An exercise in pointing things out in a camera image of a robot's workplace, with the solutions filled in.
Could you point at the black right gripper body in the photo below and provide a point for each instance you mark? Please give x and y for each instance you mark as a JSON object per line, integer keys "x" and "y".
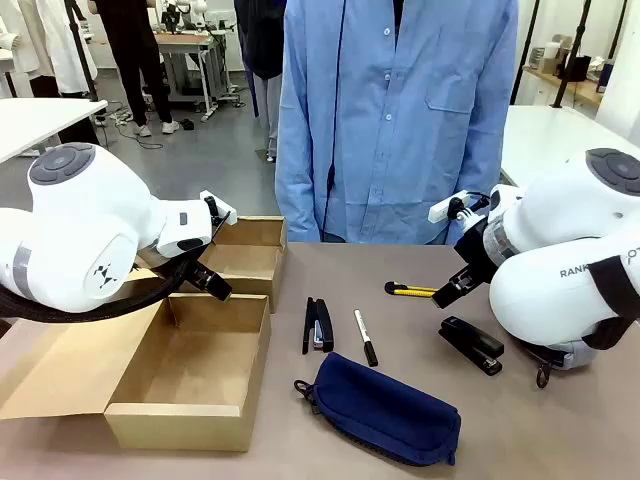
{"x": 477, "y": 252}

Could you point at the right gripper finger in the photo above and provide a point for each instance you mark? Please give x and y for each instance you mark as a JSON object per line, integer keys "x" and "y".
{"x": 442, "y": 299}
{"x": 457, "y": 280}

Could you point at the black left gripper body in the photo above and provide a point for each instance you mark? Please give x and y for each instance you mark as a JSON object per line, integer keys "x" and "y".
{"x": 200, "y": 274}

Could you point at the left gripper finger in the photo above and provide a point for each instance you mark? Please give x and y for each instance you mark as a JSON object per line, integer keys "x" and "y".
{"x": 219, "y": 293}
{"x": 225, "y": 286}

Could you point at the small cardboard box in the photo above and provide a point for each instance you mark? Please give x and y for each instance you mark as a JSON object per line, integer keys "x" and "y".
{"x": 245, "y": 270}

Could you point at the yellow utility knife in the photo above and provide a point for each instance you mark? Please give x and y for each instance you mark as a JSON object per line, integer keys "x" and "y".
{"x": 407, "y": 289}

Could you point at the chunky black stapler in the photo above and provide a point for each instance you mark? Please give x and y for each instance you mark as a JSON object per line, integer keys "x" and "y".
{"x": 470, "y": 340}

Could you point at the large cardboard box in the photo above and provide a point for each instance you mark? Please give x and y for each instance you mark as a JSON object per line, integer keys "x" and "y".
{"x": 190, "y": 360}

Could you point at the white black marker pen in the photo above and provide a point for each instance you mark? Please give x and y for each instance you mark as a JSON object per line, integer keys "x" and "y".
{"x": 363, "y": 332}

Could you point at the slim black stapler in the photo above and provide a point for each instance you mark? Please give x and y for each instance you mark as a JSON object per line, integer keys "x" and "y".
{"x": 325, "y": 325}

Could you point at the navy blue pencil pouch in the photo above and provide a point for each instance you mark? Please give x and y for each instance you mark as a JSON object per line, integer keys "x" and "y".
{"x": 385, "y": 405}

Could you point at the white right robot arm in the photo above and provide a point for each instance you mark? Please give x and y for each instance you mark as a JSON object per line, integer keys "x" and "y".
{"x": 550, "y": 300}

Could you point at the person's right forearm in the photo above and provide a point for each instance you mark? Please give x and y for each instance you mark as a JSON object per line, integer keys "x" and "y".
{"x": 295, "y": 200}

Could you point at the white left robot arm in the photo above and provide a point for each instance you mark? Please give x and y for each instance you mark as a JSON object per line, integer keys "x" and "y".
{"x": 90, "y": 225}

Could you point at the person's left forearm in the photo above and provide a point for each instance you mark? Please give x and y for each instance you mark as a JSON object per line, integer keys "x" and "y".
{"x": 480, "y": 200}

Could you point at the small black box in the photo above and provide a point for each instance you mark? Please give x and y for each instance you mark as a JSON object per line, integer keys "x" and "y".
{"x": 579, "y": 69}

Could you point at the person in blue shirt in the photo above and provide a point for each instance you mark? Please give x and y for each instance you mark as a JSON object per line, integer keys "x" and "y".
{"x": 400, "y": 150}

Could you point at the white table with rounded corner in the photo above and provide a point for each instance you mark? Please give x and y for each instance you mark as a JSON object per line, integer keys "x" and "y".
{"x": 550, "y": 140}

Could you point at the wooden shelf counter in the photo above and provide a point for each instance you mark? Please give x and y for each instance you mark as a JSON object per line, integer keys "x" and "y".
{"x": 575, "y": 90}

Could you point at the open cardboard carton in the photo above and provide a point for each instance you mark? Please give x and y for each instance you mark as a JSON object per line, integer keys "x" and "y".
{"x": 552, "y": 57}

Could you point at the dark blue bottle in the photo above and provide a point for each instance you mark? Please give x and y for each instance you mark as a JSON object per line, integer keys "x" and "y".
{"x": 604, "y": 77}

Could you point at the white table with straight edge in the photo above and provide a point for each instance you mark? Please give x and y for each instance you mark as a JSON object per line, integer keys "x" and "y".
{"x": 40, "y": 125}

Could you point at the background workbench desk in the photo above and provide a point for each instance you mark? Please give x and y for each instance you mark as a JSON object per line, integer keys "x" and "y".
{"x": 195, "y": 55}

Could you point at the black tripod stand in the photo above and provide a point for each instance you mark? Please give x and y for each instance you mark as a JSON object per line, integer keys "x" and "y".
{"x": 572, "y": 55}
{"x": 82, "y": 55}

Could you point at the person in black clothes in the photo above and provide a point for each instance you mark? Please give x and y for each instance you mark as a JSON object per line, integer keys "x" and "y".
{"x": 135, "y": 50}

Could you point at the person in dark top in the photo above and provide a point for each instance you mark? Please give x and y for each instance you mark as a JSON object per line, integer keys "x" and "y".
{"x": 265, "y": 45}

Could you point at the background white robot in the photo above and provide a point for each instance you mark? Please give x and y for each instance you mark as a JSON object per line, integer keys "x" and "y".
{"x": 200, "y": 12}

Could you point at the black thin pole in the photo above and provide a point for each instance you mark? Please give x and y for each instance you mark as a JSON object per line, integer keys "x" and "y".
{"x": 616, "y": 30}

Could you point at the person in white coat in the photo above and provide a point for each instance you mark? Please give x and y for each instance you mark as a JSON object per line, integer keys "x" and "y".
{"x": 65, "y": 45}

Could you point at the white coat figure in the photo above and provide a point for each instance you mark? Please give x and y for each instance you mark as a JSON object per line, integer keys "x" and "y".
{"x": 15, "y": 30}

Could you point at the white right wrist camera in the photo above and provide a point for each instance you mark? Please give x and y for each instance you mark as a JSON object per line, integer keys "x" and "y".
{"x": 442, "y": 209}

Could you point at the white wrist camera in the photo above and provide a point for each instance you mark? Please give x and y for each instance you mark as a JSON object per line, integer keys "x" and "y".
{"x": 222, "y": 206}
{"x": 442, "y": 209}

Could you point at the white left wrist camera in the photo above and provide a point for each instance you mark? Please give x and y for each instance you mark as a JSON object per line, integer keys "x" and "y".
{"x": 222, "y": 206}

